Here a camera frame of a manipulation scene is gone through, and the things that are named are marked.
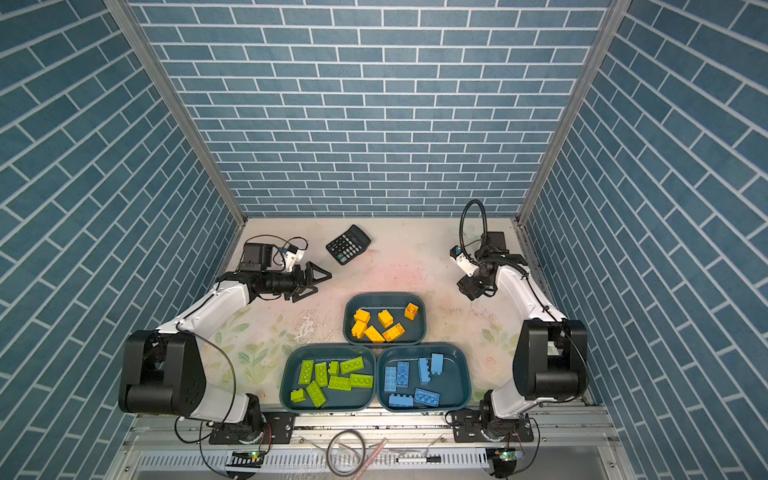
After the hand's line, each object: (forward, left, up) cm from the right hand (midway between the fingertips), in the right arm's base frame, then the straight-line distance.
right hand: (471, 276), depth 90 cm
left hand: (-8, +43, +5) cm, 44 cm away
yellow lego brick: (-17, +28, -10) cm, 34 cm away
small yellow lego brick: (-12, +26, -8) cm, 29 cm away
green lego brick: (-34, +42, -9) cm, 55 cm away
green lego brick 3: (-29, +41, -9) cm, 52 cm away
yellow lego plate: (-16, +23, -9) cm, 30 cm away
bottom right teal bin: (-28, +5, -13) cm, 31 cm away
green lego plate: (-29, +46, -10) cm, 55 cm away
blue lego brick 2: (-33, +12, -9) cm, 36 cm away
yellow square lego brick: (-16, +33, -8) cm, 38 cm away
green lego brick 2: (-31, +36, -10) cm, 49 cm away
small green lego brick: (-28, +38, -8) cm, 48 cm away
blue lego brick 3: (-26, +13, -8) cm, 30 cm away
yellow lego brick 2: (-11, +33, -8) cm, 36 cm away
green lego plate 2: (-30, +30, -10) cm, 44 cm away
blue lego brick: (-27, +19, -11) cm, 35 cm away
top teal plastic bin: (-7, +24, -8) cm, 26 cm away
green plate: (-26, +33, -10) cm, 43 cm away
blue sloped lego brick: (-24, +10, -8) cm, 27 cm away
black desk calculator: (+17, +42, -8) cm, 46 cm away
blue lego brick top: (-34, +19, -8) cm, 40 cm away
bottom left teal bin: (-35, +31, -11) cm, 47 cm away
